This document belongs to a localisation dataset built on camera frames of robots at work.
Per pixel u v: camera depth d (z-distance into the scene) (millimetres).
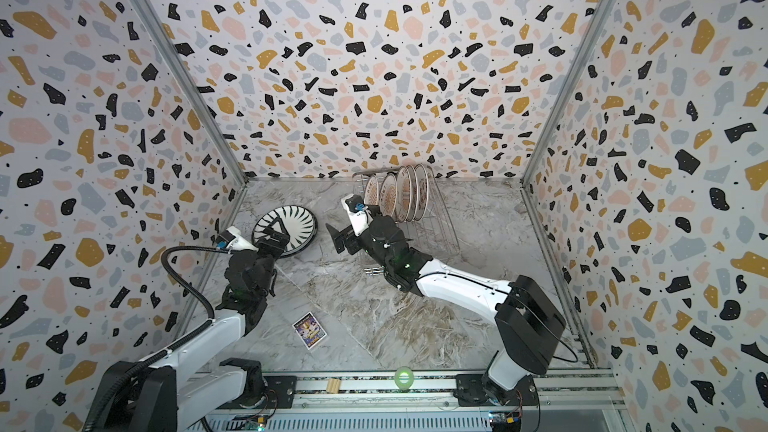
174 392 433
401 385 751
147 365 427
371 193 1086
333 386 745
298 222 1053
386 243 566
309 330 822
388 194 1071
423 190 948
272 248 737
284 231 779
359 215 638
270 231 743
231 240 703
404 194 1063
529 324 437
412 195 947
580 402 764
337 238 665
